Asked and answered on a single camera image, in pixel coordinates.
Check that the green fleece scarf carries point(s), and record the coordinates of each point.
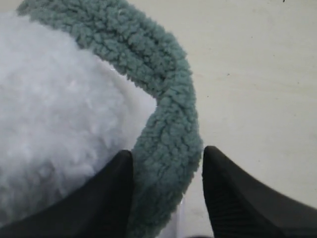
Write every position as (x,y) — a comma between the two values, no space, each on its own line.
(168,151)

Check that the white plastic tray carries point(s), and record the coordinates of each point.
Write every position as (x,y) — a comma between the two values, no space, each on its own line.
(140,106)

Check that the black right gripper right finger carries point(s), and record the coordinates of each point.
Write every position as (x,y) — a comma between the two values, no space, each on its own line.
(240,206)

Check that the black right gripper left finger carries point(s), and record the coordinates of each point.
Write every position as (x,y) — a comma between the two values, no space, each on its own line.
(99,209)

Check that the white plush snowman toy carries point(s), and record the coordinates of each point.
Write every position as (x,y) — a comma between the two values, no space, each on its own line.
(61,116)

